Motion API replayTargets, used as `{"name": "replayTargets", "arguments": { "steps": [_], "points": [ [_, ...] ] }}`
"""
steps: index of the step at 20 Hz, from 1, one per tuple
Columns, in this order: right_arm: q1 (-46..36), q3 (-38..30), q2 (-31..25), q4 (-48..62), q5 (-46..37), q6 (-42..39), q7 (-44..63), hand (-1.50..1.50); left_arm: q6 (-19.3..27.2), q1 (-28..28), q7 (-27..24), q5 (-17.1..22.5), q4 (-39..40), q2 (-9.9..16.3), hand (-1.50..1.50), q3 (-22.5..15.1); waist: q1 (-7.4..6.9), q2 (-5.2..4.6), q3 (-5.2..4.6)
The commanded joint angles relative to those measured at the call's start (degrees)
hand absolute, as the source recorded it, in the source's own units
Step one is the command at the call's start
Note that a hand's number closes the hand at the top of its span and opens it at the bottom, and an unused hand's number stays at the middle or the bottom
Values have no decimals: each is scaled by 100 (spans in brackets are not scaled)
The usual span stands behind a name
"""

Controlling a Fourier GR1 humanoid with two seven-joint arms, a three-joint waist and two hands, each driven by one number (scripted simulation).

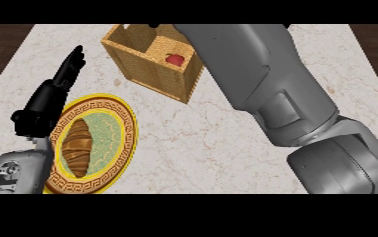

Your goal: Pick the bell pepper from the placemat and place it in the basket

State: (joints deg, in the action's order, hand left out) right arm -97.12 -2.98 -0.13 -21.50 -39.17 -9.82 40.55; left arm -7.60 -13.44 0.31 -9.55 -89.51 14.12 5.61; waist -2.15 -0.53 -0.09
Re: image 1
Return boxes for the brown croissant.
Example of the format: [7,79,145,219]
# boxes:
[60,118,94,179]

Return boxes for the round yellow patterned placemat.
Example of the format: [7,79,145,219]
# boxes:
[43,93,140,195]

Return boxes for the red bell pepper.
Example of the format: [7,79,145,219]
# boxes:
[164,53,186,67]

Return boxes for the wicker basket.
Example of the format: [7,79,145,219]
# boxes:
[100,24,205,105]

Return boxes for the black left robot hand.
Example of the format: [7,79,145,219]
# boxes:
[10,45,87,139]

